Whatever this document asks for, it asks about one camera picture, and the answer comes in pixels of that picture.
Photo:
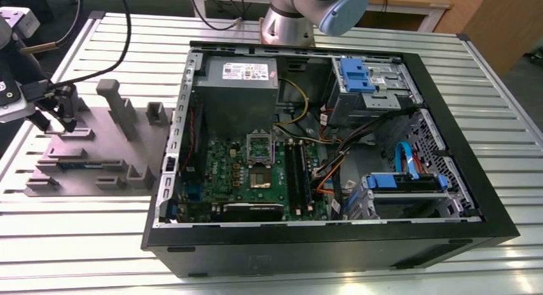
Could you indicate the black graphics card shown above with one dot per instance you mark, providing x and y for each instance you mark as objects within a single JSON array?
[{"x": 250, "y": 210}]

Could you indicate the green motherboard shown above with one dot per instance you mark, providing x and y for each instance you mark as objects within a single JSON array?
[{"x": 229, "y": 193}]

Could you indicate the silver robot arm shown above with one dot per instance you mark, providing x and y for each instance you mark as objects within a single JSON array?
[{"x": 289, "y": 28}]

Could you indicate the blue disk carrier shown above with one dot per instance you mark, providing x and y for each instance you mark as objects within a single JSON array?
[{"x": 384, "y": 182}]

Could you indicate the metal disk bay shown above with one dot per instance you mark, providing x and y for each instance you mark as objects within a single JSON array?
[{"x": 412, "y": 196}]

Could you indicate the black RAM slot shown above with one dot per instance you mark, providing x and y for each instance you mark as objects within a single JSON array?
[
  {"x": 300, "y": 174},
  {"x": 292, "y": 174}
]

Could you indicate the grey parts rack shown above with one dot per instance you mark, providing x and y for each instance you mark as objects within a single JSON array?
[{"x": 102, "y": 142}]

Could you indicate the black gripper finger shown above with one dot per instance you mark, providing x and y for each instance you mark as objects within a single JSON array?
[
  {"x": 69, "y": 107},
  {"x": 41, "y": 120}
]

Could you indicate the wooden desk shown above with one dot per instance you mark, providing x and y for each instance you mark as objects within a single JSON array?
[{"x": 418, "y": 1}]

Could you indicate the brown wooden cabinet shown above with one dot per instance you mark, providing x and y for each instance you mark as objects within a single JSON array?
[{"x": 501, "y": 28}]

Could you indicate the blue plastic drive bracket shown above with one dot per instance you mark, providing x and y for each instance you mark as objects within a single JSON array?
[{"x": 357, "y": 75}]

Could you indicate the black PC case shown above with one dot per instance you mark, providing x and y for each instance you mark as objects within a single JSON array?
[{"x": 297, "y": 253}]

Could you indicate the CPU socket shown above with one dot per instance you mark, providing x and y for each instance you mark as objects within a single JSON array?
[{"x": 261, "y": 178}]

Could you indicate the metal drive cage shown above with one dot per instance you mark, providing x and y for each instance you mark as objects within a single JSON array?
[{"x": 374, "y": 104}]

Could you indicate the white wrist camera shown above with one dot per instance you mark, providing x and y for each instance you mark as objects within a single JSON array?
[{"x": 11, "y": 107}]

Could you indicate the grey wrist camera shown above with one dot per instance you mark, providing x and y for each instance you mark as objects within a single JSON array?
[{"x": 22, "y": 20}]

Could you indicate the RAM stick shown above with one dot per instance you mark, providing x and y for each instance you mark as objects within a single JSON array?
[
  {"x": 308, "y": 177},
  {"x": 85, "y": 165}
]

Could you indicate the grey power supply unit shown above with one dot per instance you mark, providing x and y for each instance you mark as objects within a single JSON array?
[{"x": 238, "y": 101}]

